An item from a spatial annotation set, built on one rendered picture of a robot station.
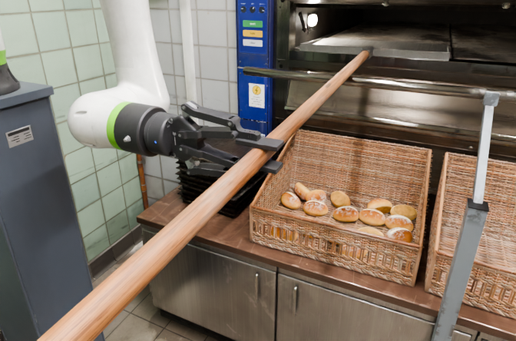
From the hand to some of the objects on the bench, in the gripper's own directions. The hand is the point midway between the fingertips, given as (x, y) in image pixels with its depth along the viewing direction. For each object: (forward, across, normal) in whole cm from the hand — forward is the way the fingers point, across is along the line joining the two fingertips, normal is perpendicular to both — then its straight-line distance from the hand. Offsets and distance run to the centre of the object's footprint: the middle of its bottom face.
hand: (259, 153), depth 58 cm
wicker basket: (0, +60, -72) cm, 94 cm away
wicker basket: (+59, +60, -73) cm, 111 cm away
